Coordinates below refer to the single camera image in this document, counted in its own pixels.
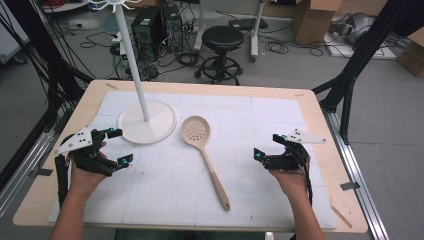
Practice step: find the beige slotted spoon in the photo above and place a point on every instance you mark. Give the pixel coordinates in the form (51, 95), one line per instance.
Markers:
(196, 131)

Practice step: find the large cardboard box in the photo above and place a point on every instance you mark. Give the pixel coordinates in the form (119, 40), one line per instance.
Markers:
(313, 21)

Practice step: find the white stand leg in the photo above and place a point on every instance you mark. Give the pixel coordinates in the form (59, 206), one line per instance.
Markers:
(256, 30)
(199, 25)

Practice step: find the grey bag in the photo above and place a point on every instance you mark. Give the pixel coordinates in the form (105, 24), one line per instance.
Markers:
(355, 26)

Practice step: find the black tape strip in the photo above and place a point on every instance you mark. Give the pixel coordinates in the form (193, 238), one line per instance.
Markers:
(45, 172)
(350, 186)

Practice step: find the white hook stand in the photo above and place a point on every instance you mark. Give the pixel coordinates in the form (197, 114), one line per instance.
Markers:
(146, 125)

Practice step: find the black metal frame strut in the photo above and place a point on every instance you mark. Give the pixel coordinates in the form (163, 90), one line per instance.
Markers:
(363, 50)
(40, 50)

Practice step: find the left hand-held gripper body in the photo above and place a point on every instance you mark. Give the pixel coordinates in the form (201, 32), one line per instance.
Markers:
(80, 141)

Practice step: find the white grid mat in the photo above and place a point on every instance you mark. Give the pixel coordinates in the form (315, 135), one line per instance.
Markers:
(173, 186)

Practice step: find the person's right hand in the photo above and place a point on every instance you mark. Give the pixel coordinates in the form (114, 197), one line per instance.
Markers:
(295, 183)

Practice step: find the large black computer tower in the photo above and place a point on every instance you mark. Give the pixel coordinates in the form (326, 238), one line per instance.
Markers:
(146, 30)

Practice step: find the small black computer tower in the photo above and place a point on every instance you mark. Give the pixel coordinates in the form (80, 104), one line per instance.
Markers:
(172, 28)

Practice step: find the white floor board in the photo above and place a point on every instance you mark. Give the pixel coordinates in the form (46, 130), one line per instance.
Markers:
(360, 50)

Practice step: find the aluminium rail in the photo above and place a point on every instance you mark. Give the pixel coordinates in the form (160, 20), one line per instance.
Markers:
(20, 173)
(353, 166)

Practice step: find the small cardboard box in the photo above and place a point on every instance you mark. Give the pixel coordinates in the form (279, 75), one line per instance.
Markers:
(411, 55)

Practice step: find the person's left hand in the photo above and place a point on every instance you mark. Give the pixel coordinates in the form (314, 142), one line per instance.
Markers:
(81, 181)

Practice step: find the flat black device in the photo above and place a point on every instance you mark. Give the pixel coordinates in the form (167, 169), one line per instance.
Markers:
(248, 23)

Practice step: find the black round stool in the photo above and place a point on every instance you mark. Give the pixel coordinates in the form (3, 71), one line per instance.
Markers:
(222, 38)

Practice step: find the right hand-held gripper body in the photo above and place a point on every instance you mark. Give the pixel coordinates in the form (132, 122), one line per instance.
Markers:
(290, 158)

